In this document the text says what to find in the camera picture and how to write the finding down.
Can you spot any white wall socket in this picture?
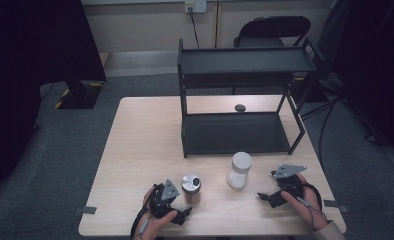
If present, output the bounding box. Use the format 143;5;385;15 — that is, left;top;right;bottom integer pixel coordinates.
184;0;208;15

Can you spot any right hand-held gripper cable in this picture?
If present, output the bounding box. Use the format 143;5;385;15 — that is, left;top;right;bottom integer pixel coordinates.
297;181;325;231

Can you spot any person's left hand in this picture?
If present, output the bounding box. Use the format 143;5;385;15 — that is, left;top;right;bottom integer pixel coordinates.
135;185;179;240

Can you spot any black two-tier metal rack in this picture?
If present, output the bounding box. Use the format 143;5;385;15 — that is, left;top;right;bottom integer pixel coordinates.
177;35;326;159

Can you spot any left hand-held gripper cable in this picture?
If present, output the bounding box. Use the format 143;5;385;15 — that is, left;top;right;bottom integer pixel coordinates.
129;199;153;240

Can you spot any grey tape strip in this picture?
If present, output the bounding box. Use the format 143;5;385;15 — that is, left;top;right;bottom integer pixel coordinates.
73;205;98;216
322;198;350;214

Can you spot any black power cable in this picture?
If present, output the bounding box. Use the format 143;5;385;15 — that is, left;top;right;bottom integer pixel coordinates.
188;7;201;50

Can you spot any black floor cable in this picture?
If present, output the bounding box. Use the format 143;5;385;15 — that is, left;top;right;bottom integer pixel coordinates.
300;95;343;169

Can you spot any black stand base striped tape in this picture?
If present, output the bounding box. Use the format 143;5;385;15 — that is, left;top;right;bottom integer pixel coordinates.
53;79;105;111

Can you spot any black folding chair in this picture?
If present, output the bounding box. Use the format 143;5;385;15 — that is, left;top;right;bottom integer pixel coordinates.
233;15;313;50

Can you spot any glass jar with silver lid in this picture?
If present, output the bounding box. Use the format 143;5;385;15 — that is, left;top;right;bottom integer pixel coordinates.
180;172;202;206

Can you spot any hand-held gripper cable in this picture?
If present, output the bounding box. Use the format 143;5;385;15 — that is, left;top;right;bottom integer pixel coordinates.
297;181;325;231
129;199;153;240

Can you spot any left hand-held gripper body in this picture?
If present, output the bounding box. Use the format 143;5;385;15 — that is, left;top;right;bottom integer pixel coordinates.
149;179;186;225

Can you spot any person's right hand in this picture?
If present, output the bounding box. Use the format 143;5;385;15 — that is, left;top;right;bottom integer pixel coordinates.
280;173;328;232

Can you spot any white plastic bottle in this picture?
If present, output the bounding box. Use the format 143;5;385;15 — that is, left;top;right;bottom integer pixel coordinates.
226;151;254;191

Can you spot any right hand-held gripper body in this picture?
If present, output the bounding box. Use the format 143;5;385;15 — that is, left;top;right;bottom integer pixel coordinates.
270;163;308;202

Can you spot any black curtain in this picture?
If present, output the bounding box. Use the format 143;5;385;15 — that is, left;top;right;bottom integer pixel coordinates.
0;0;108;192
317;0;394;166

